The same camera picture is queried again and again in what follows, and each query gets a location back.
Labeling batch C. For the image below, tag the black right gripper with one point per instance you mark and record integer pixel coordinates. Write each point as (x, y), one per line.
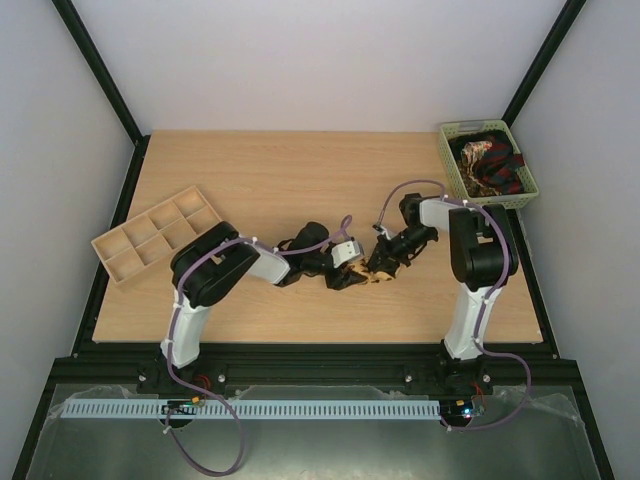
(385, 255)

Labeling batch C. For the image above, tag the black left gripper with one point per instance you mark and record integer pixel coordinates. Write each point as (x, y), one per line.
(340, 279)

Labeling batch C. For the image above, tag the yellow beetle print tie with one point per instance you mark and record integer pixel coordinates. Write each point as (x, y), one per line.
(374, 277)

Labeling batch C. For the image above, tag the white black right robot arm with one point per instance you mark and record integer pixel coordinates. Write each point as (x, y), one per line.
(483, 257)

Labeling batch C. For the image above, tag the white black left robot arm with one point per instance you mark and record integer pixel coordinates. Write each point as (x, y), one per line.
(209, 267)

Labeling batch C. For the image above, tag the green perforated plastic basket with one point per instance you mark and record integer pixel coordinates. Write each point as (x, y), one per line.
(452, 138)

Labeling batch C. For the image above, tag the floral patterned tie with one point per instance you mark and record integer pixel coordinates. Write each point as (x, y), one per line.
(474, 151)

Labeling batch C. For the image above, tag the wooden compartment tray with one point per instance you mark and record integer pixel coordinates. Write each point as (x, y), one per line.
(147, 242)

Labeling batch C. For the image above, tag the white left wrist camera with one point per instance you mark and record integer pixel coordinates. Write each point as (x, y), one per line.
(346, 252)

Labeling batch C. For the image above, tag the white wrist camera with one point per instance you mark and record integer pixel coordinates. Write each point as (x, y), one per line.
(346, 252)
(382, 230)

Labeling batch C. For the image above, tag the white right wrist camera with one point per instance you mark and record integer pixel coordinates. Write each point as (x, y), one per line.
(382, 230)

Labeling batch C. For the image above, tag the light blue slotted cable duct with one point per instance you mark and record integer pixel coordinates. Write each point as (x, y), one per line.
(253, 409)

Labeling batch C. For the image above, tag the black aluminium frame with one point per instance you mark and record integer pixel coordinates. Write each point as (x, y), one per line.
(371, 364)

